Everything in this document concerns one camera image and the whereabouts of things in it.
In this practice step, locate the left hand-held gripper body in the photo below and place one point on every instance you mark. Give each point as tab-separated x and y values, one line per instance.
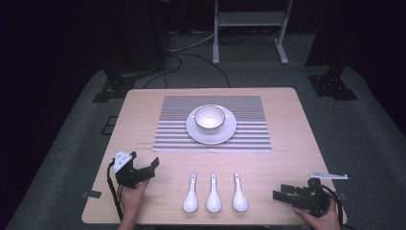
129	177

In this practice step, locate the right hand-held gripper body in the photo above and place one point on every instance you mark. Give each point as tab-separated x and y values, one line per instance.
311	197

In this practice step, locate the person's left hand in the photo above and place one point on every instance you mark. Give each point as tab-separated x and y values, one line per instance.
131	199

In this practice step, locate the person's right hand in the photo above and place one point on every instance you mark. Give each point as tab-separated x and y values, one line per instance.
320	221

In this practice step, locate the dark tape square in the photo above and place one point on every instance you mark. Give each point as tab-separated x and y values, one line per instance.
109	125

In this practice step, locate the grey tape tab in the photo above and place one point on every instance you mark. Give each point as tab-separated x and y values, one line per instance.
92	194

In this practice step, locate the white ceramic spoon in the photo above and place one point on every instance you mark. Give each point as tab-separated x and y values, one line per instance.
240	201
214	202
190	202

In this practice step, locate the white round plate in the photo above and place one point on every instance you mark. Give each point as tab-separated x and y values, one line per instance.
207	138

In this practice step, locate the striped grey placemat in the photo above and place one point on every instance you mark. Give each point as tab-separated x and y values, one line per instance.
249	134

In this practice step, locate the black stand base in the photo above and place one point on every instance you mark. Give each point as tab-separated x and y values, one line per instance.
333	87
114	88

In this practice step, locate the white bowl with dark rim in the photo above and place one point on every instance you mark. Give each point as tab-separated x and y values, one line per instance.
209	119

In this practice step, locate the white metal stand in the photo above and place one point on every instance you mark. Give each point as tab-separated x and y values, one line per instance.
252	18

